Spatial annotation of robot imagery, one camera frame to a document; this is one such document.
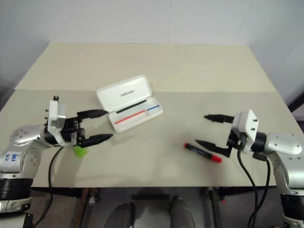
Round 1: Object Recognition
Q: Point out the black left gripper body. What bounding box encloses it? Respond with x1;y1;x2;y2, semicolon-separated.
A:
61;115;86;146

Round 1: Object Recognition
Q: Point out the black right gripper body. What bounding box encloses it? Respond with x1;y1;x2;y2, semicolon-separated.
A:
226;128;248;151

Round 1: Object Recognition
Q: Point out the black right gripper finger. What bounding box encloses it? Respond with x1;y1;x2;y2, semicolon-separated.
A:
204;114;235;124
195;139;232;159

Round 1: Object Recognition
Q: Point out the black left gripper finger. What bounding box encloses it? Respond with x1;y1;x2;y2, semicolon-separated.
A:
80;133;114;147
76;109;107;120

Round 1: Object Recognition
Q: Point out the red and black marker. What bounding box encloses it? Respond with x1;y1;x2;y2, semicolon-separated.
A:
183;142;223;164

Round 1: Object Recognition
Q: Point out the white pencil case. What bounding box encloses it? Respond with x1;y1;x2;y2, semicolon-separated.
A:
96;74;164;133

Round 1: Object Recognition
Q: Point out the dark metal table leg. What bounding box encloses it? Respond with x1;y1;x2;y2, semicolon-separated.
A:
205;187;227;228

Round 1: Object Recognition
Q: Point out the rusty metal table leg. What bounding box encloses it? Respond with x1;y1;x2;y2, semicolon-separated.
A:
73;187;100;228

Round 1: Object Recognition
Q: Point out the dark rounded shape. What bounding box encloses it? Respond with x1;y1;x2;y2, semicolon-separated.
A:
169;195;194;228
110;201;136;228

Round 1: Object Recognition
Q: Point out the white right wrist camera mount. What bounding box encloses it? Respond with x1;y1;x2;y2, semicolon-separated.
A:
231;109;260;154

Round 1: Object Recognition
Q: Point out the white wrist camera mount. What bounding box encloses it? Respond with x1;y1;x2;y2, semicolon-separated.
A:
231;109;260;154
45;95;72;147

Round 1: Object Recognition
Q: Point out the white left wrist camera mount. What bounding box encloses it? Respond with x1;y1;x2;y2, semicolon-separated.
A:
45;95;72;147

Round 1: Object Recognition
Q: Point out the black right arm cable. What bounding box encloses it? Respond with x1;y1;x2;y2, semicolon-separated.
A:
237;134;272;228

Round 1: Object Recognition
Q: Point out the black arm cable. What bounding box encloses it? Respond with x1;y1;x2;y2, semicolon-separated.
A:
35;145;66;228
237;134;272;228

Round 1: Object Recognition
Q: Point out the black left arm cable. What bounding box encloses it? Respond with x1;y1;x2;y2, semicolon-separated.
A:
35;145;66;228

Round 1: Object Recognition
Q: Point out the black table frame rail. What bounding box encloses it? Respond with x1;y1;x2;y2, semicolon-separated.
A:
30;187;277;198

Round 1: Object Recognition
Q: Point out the dark metal frame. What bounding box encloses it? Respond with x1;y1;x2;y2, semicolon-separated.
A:
285;91;304;113

